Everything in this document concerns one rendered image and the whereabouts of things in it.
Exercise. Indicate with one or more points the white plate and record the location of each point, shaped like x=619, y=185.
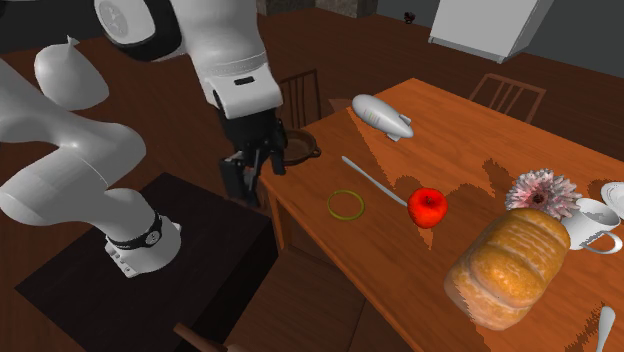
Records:
x=615, y=197

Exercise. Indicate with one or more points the golden bread loaf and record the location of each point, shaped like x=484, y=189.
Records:
x=507, y=273

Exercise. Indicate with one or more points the white spoon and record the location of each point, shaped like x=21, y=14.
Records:
x=606, y=324

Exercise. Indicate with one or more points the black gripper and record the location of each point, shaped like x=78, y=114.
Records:
x=251, y=129

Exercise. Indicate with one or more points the brown round pan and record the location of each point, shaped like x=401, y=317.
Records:
x=300, y=146

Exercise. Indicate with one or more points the white refrigerator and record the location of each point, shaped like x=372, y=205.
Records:
x=482, y=24

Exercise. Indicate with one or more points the white teardrop-shaped object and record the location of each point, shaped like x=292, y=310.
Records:
x=68, y=78

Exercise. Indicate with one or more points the red apple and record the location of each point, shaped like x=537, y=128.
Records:
x=427, y=208

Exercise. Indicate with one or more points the brown wooden chair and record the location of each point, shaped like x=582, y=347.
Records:
x=195, y=337
x=298, y=97
x=507, y=95

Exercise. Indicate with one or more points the white toy blimp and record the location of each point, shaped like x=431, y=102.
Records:
x=380, y=114

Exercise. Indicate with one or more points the long white stick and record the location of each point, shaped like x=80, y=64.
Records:
x=373, y=181

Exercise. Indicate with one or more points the pink flower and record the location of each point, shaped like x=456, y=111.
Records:
x=541, y=195

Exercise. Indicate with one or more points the dark robot stand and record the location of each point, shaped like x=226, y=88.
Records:
x=195, y=273

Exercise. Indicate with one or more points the wooden dining table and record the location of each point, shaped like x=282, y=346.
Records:
x=453, y=146

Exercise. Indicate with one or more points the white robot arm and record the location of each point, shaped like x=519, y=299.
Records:
x=73, y=161

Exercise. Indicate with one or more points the white cup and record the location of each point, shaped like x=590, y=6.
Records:
x=582, y=224

